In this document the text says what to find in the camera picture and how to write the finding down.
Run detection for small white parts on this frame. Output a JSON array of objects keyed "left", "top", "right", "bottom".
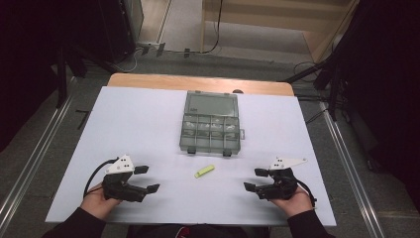
[{"left": 183, "top": 120, "right": 239, "bottom": 133}]

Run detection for black angled floor bracket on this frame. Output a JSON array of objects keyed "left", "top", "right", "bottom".
[{"left": 75, "top": 109, "right": 91, "bottom": 131}]

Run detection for black tripod stand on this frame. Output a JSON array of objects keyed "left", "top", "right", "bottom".
[
  {"left": 53, "top": 44, "right": 117, "bottom": 110},
  {"left": 282, "top": 49, "right": 351, "bottom": 123}
]

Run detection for beige wooden furniture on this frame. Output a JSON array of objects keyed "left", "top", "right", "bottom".
[{"left": 199, "top": 0, "right": 361, "bottom": 63}]

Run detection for person's right hand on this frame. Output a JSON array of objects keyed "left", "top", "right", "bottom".
[{"left": 268, "top": 185, "right": 315, "bottom": 218}]

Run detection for black floor cable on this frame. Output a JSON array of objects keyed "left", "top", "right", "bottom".
[{"left": 292, "top": 60, "right": 333, "bottom": 125}]

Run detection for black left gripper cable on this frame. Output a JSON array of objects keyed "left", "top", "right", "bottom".
[{"left": 82, "top": 157, "right": 120, "bottom": 198}]

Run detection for grey clear compartment organizer box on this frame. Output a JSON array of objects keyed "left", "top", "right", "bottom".
[{"left": 178, "top": 90, "right": 247, "bottom": 158}]

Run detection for metal floor rail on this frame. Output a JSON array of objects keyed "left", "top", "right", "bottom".
[
  {"left": 317, "top": 100, "right": 386, "bottom": 238},
  {"left": 0, "top": 94, "right": 74, "bottom": 226}
]

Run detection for dark curtain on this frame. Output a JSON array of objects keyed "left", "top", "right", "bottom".
[
  {"left": 325, "top": 0, "right": 420, "bottom": 212},
  {"left": 0, "top": 0, "right": 140, "bottom": 153}
]

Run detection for small yellow-green plastic piece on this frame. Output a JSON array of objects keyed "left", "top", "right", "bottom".
[{"left": 193, "top": 165, "right": 216, "bottom": 179}]

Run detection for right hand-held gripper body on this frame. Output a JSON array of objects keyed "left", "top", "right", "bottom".
[{"left": 256, "top": 157, "right": 308, "bottom": 200}]

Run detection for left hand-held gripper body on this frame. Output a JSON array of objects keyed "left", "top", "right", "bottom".
[{"left": 101, "top": 154, "right": 149, "bottom": 203}]

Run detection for black hanging cable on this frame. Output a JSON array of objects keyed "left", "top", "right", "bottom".
[{"left": 199, "top": 0, "right": 224, "bottom": 56}]

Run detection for white floor cable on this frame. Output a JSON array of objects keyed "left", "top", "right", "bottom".
[{"left": 113, "top": 46, "right": 147, "bottom": 74}]

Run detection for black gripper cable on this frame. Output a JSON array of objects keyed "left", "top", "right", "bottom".
[
  {"left": 294, "top": 178, "right": 318, "bottom": 208},
  {"left": 82, "top": 157, "right": 120, "bottom": 198}
]

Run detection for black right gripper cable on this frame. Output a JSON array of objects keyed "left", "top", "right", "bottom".
[{"left": 294, "top": 178, "right": 318, "bottom": 208}]

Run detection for person's left hand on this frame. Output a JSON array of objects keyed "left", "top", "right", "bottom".
[{"left": 79, "top": 183, "right": 123, "bottom": 222}]

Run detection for white table cover board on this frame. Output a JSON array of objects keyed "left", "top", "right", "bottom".
[{"left": 45, "top": 86, "right": 337, "bottom": 228}]

